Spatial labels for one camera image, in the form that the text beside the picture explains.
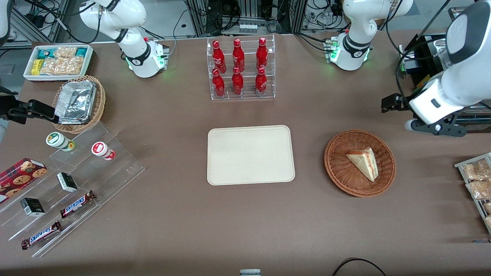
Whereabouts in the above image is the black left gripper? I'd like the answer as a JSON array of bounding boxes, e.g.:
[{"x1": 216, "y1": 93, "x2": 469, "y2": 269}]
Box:
[{"x1": 381, "y1": 93, "x2": 467, "y2": 137}]

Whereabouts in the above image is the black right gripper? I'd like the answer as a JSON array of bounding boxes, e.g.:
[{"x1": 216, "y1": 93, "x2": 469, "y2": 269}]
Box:
[{"x1": 0, "y1": 87, "x2": 59, "y2": 125}]

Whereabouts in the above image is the triangular sandwich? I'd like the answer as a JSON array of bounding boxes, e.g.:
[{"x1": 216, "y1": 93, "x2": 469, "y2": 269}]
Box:
[{"x1": 346, "y1": 148, "x2": 379, "y2": 182}]

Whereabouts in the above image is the light tan wicker basket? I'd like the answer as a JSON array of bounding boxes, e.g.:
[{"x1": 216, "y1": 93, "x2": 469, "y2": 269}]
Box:
[{"x1": 52, "y1": 75, "x2": 106, "y2": 134}]

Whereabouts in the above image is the brown round wicker basket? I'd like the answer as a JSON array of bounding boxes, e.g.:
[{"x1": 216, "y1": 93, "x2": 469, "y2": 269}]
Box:
[{"x1": 324, "y1": 130, "x2": 396, "y2": 198}]

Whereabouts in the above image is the beige rectangular serving tray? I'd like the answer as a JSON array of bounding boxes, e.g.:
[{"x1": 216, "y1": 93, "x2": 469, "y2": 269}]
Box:
[{"x1": 207, "y1": 125, "x2": 296, "y2": 186}]

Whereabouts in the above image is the green lid yogurt cup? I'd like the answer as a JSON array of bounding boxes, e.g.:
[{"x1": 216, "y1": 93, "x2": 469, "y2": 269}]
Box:
[{"x1": 46, "y1": 131, "x2": 75, "y2": 152}]

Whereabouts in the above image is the white rectangular snack bin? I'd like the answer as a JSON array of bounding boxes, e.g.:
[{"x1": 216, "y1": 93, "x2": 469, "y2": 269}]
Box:
[{"x1": 23, "y1": 44, "x2": 94, "y2": 83}]

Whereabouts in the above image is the silver foil container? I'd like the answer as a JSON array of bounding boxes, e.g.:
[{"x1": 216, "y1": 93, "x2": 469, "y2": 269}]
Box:
[{"x1": 54, "y1": 80, "x2": 97, "y2": 124}]

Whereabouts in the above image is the black box with yellow panel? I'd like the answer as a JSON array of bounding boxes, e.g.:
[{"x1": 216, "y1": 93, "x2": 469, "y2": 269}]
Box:
[{"x1": 401, "y1": 34, "x2": 447, "y2": 94}]

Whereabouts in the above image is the clear bag of crackers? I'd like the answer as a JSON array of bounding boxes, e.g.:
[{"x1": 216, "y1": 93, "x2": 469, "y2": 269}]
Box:
[
  {"x1": 40, "y1": 57, "x2": 84, "y2": 76},
  {"x1": 54, "y1": 47, "x2": 77, "y2": 59}
]

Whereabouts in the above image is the red tartan cookie box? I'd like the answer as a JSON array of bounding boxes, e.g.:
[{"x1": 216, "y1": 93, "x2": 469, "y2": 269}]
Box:
[{"x1": 0, "y1": 158, "x2": 48, "y2": 204}]

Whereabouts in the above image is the red lid yogurt cup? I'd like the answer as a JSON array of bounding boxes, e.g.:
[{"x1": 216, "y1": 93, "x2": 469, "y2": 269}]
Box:
[{"x1": 91, "y1": 141, "x2": 116, "y2": 161}]

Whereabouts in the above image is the small black carton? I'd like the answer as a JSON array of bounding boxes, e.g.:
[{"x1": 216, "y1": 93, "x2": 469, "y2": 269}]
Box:
[
  {"x1": 57, "y1": 172, "x2": 78, "y2": 193},
  {"x1": 20, "y1": 197, "x2": 45, "y2": 217}
]

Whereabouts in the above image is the thin black rod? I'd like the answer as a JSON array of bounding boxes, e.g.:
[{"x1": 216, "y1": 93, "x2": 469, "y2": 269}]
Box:
[{"x1": 405, "y1": 0, "x2": 453, "y2": 50}]

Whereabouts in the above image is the black metal rack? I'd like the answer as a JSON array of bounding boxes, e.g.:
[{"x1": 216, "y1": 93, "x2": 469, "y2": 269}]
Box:
[{"x1": 458, "y1": 102, "x2": 491, "y2": 129}]

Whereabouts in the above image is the clear acrylic tiered stand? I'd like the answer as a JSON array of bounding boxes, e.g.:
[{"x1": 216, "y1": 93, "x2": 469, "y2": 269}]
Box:
[{"x1": 0, "y1": 122, "x2": 145, "y2": 258}]

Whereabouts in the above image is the Snickers chocolate bar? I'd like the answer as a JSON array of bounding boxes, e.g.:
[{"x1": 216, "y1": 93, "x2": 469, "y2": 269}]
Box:
[
  {"x1": 21, "y1": 220, "x2": 62, "y2": 250},
  {"x1": 59, "y1": 191, "x2": 96, "y2": 219}
]

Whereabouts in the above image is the red cola bottle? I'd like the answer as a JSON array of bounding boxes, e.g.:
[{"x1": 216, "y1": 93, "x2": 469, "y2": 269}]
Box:
[
  {"x1": 232, "y1": 38, "x2": 245, "y2": 73},
  {"x1": 212, "y1": 40, "x2": 227, "y2": 74},
  {"x1": 255, "y1": 67, "x2": 267, "y2": 97},
  {"x1": 212, "y1": 68, "x2": 226, "y2": 98},
  {"x1": 232, "y1": 66, "x2": 244, "y2": 96},
  {"x1": 256, "y1": 37, "x2": 268, "y2": 71}
]

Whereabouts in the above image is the clear acrylic bottle rack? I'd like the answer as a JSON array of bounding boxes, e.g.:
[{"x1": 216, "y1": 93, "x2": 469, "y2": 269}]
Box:
[{"x1": 206, "y1": 34, "x2": 276, "y2": 101}]

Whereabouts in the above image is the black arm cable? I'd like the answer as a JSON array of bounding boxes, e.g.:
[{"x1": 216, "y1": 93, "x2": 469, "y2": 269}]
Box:
[{"x1": 394, "y1": 38, "x2": 438, "y2": 112}]

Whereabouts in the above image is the aluminium profile frame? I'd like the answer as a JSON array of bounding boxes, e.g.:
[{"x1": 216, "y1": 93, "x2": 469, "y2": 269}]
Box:
[{"x1": 8, "y1": 0, "x2": 70, "y2": 44}]

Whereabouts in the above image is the grey wire tray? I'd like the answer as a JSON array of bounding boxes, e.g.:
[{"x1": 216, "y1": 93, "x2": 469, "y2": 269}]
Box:
[{"x1": 455, "y1": 153, "x2": 491, "y2": 235}]

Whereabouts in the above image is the black looped cable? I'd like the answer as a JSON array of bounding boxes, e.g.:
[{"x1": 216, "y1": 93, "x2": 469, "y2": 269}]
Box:
[{"x1": 332, "y1": 258, "x2": 388, "y2": 276}]

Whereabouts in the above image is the aluminium frame equipment rack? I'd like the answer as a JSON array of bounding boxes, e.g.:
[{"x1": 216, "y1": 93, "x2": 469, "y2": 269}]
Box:
[{"x1": 185, "y1": 0, "x2": 308, "y2": 37}]

